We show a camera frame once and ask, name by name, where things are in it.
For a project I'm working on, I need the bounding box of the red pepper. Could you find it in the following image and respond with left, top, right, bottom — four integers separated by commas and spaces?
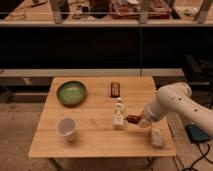
126, 115, 141, 124

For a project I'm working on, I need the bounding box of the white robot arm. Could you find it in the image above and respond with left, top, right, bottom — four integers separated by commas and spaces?
139, 82, 213, 138

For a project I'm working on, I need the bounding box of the white sponge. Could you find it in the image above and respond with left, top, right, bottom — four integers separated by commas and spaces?
150, 128, 164, 148

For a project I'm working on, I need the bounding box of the white bottle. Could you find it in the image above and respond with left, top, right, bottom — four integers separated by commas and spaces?
113, 97, 125, 130

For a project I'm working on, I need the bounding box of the brown chocolate bar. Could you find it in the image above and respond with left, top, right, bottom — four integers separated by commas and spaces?
111, 82, 120, 97

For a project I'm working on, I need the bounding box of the blue black floor device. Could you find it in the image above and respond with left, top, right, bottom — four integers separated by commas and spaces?
185, 124, 212, 143

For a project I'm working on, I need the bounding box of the long wooden bench shelf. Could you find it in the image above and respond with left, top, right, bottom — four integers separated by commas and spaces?
0, 68, 184, 77

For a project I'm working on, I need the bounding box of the wooden table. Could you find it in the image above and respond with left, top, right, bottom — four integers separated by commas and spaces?
29, 76, 176, 158

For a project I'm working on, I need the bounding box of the green bowl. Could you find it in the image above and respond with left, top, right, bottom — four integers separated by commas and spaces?
56, 81, 87, 106

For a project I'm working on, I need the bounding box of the clear plastic cup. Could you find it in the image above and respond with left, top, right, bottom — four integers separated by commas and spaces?
56, 118, 77, 141

